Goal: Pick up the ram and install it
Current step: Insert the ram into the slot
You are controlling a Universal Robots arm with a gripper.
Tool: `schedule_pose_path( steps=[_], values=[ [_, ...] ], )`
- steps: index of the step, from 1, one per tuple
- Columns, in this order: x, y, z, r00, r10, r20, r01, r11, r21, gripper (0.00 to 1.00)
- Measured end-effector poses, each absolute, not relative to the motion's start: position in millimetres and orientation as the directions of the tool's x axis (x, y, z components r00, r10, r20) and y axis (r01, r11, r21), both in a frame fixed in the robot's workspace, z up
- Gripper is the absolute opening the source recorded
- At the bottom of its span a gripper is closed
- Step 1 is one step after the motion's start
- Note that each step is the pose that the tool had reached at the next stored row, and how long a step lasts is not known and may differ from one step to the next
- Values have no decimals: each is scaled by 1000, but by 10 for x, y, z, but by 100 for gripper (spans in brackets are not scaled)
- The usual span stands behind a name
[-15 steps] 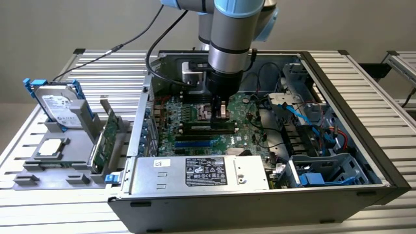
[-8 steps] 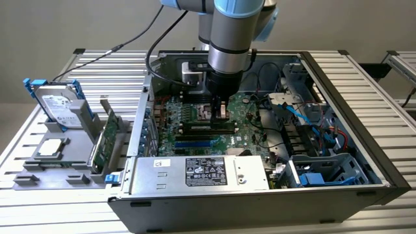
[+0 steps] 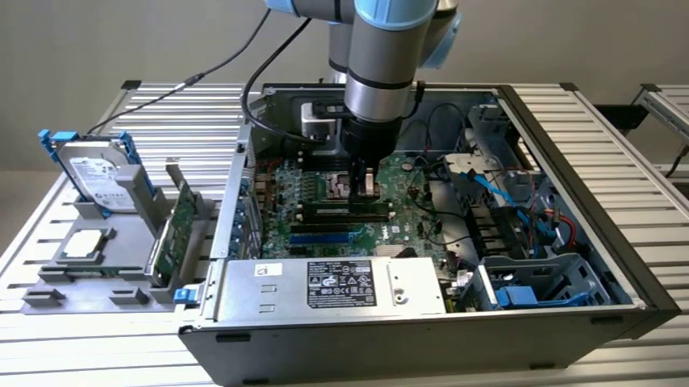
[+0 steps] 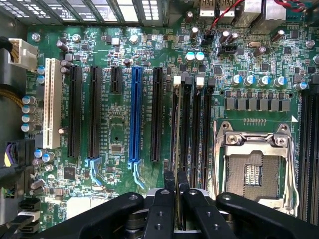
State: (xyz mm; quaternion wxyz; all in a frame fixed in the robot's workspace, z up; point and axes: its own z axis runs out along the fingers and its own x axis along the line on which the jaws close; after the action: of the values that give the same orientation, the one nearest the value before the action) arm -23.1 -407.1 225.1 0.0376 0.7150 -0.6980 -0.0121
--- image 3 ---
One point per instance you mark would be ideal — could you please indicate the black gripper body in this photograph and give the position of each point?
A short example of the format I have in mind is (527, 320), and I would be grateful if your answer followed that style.
(369, 136)

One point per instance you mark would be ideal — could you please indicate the green RAM stick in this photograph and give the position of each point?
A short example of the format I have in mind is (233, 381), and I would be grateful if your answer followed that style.
(345, 209)

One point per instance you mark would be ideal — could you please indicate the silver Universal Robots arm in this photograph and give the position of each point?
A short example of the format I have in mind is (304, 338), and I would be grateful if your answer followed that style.
(377, 60)

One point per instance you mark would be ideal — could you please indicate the green Dell motherboard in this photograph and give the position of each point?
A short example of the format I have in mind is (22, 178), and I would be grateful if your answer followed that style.
(345, 213)

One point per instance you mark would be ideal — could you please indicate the blue expansion slot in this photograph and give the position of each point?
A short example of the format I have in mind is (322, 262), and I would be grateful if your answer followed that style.
(324, 238)

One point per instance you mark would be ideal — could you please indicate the open grey PC case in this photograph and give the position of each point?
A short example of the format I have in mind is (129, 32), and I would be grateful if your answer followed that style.
(431, 242)

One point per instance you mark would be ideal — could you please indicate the silver power supply unit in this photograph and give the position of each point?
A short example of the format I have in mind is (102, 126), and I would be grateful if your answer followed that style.
(329, 288)

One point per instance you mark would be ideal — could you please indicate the black case fan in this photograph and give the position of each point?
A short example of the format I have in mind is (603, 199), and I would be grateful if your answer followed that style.
(515, 230)

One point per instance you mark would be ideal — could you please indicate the green graphics card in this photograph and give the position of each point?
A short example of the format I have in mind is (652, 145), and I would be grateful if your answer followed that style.
(176, 238)

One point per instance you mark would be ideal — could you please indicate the grey disk bay cage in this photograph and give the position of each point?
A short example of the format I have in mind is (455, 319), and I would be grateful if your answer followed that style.
(544, 282)

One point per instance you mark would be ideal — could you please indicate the blue latch clip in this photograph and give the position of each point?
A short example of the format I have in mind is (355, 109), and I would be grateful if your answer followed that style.
(185, 295)

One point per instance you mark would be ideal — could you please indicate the grey parts rack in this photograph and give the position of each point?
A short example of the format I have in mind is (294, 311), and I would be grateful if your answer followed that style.
(116, 250)

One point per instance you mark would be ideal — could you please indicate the neighbouring metal slat table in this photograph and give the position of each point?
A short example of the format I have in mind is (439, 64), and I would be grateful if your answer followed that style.
(666, 121)

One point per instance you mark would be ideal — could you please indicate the CPU socket with metal frame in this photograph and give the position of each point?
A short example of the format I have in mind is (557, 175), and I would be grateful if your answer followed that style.
(345, 185)

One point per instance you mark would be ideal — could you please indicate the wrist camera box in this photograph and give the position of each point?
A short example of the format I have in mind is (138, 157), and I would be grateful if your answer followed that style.
(322, 121)

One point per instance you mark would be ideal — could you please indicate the metal drive carrier bracket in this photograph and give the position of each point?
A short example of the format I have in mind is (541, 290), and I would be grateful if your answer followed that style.
(491, 141)

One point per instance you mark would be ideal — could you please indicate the hard disk in blue bracket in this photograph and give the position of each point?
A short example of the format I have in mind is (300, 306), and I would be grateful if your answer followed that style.
(97, 173)

